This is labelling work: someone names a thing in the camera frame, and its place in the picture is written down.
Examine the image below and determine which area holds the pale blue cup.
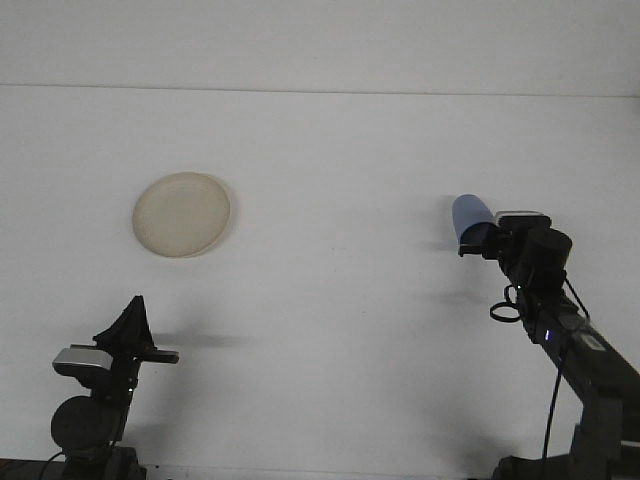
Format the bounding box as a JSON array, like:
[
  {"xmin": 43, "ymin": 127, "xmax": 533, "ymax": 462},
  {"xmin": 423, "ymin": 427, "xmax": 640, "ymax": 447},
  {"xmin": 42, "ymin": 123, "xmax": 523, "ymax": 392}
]
[{"xmin": 451, "ymin": 193, "xmax": 496, "ymax": 246}]

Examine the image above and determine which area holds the pale round plate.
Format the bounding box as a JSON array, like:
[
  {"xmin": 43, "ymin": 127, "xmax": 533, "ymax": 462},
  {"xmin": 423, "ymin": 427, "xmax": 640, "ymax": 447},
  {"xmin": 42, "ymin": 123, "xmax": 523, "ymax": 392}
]
[{"xmin": 131, "ymin": 171, "xmax": 236, "ymax": 260}]

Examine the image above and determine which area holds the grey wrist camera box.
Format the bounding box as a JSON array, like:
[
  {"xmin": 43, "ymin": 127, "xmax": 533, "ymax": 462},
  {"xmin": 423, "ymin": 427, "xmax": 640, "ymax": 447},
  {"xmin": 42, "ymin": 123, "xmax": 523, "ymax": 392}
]
[
  {"xmin": 493, "ymin": 210, "xmax": 551, "ymax": 230},
  {"xmin": 52, "ymin": 348, "xmax": 112, "ymax": 377}
]

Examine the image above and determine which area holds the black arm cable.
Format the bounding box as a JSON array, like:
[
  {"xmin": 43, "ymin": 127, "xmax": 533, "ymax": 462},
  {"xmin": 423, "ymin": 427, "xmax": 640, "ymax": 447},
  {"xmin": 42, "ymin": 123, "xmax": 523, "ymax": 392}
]
[
  {"xmin": 489, "ymin": 277, "xmax": 591, "ymax": 461},
  {"xmin": 41, "ymin": 451, "xmax": 69, "ymax": 480}
]

